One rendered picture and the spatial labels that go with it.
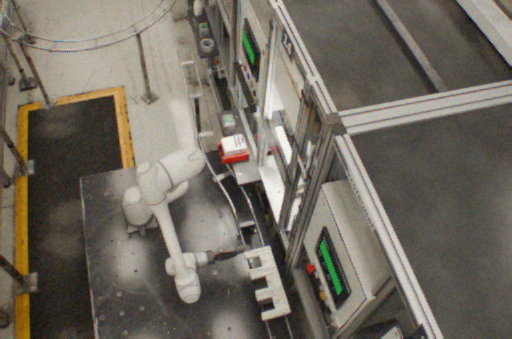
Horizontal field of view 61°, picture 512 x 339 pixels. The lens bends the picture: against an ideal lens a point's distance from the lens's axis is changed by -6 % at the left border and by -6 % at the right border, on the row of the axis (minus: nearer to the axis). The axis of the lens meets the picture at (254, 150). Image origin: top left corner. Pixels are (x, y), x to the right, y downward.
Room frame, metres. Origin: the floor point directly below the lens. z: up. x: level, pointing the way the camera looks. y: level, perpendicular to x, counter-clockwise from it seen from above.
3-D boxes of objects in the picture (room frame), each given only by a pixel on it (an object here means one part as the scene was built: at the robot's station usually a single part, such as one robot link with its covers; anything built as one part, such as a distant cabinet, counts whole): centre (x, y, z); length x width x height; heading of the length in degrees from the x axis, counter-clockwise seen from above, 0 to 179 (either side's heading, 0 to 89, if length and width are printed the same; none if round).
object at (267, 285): (0.80, -0.12, 0.84); 0.36 x 0.14 x 0.10; 19
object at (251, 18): (1.71, -0.05, 1.60); 0.42 x 0.29 x 0.46; 19
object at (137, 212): (1.19, 0.63, 0.85); 0.18 x 0.16 x 0.22; 130
